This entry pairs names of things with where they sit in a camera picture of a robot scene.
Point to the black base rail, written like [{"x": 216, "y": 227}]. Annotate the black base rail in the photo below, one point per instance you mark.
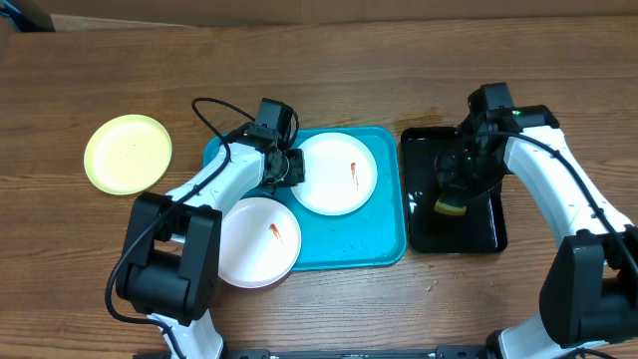
[{"x": 441, "y": 352}]

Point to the light green plate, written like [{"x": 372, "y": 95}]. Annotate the light green plate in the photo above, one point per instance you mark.
[{"x": 127, "y": 154}]

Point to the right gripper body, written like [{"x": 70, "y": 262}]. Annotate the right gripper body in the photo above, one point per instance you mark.
[{"x": 474, "y": 177}]

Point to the dark object top left corner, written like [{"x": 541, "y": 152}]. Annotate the dark object top left corner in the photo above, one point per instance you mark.
[{"x": 27, "y": 16}]

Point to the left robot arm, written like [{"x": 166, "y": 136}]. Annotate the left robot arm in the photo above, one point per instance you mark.
[{"x": 166, "y": 274}]

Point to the black water tray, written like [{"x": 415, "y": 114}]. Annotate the black water tray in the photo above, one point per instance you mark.
[{"x": 481, "y": 230}]

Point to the green yellow sponge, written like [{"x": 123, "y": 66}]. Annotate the green yellow sponge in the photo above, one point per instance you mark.
[{"x": 450, "y": 204}]

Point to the teal plastic tray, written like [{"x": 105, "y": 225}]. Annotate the teal plastic tray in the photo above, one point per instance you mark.
[{"x": 372, "y": 235}]

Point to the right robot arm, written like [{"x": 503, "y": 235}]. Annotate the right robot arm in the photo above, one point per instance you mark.
[{"x": 589, "y": 296}]

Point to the white plate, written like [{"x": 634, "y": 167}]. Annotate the white plate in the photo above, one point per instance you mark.
[
  {"x": 260, "y": 243},
  {"x": 340, "y": 174}
]

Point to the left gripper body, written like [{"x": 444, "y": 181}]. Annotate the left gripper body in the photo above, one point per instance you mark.
[{"x": 278, "y": 179}]

